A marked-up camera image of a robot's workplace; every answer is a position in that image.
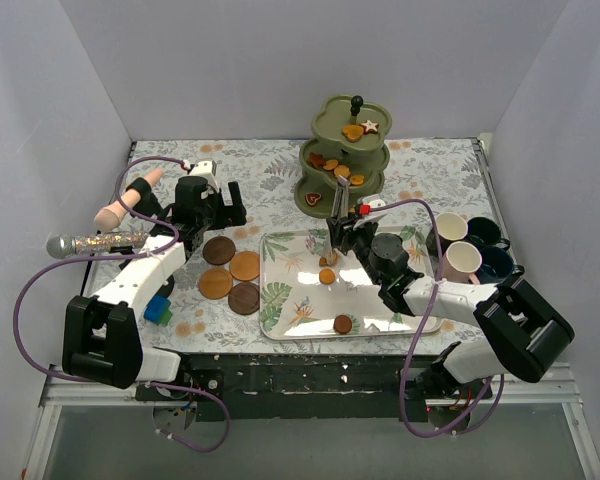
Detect dark wooden coaster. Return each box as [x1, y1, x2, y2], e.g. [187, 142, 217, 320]
[202, 236, 236, 266]
[228, 282, 260, 315]

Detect light wooden coaster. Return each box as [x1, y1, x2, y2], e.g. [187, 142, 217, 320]
[229, 251, 260, 282]
[198, 267, 233, 300]

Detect leaf-patterned white tray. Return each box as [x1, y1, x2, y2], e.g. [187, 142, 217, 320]
[260, 229, 421, 341]

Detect brown star cookie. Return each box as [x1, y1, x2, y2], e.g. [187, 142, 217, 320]
[308, 153, 326, 168]

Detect dark chocolate round cookie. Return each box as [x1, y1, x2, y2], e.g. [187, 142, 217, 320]
[333, 315, 353, 335]

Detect brown heart cookie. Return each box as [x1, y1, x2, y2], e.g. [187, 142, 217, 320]
[342, 124, 364, 143]

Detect cream mug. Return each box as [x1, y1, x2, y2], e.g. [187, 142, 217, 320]
[425, 212, 468, 257]

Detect white-iced star cookie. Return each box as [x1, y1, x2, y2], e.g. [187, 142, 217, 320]
[359, 119, 379, 135]

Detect pink mug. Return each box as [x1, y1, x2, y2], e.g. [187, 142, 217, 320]
[441, 241, 482, 285]

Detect metal serving tongs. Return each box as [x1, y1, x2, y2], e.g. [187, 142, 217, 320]
[323, 177, 350, 257]

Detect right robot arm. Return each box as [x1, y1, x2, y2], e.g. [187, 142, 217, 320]
[326, 213, 575, 398]

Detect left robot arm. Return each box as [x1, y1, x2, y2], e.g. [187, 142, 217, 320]
[62, 175, 246, 400]

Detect red iced heart cookie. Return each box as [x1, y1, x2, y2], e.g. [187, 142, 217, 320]
[305, 192, 322, 207]

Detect green three-tier cake stand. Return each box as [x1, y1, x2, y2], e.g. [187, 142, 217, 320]
[294, 94, 392, 219]

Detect floral tablecloth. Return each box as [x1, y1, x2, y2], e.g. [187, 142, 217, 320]
[129, 138, 502, 356]

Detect blue toy block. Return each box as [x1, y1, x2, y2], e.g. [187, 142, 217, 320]
[144, 295, 171, 324]

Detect green toy block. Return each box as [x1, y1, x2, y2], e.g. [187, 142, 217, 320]
[160, 308, 172, 325]

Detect dark blue mug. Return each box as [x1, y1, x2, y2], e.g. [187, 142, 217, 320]
[466, 217, 511, 251]
[476, 246, 525, 284]

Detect silver glitter microphone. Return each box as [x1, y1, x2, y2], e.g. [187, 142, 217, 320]
[46, 231, 149, 260]

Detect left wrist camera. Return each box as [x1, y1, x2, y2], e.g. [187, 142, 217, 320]
[188, 159, 218, 189]

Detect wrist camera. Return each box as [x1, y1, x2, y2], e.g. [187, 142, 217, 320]
[188, 159, 218, 189]
[356, 195, 386, 219]

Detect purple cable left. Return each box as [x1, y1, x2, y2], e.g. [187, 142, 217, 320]
[12, 155, 231, 453]

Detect purple cable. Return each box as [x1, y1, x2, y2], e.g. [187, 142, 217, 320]
[12, 155, 231, 453]
[369, 198, 506, 439]

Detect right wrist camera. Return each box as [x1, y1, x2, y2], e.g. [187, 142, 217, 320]
[356, 195, 386, 219]

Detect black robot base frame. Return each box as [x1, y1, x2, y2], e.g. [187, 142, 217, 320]
[134, 349, 494, 421]

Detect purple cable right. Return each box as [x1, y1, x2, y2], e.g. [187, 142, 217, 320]
[369, 198, 506, 439]

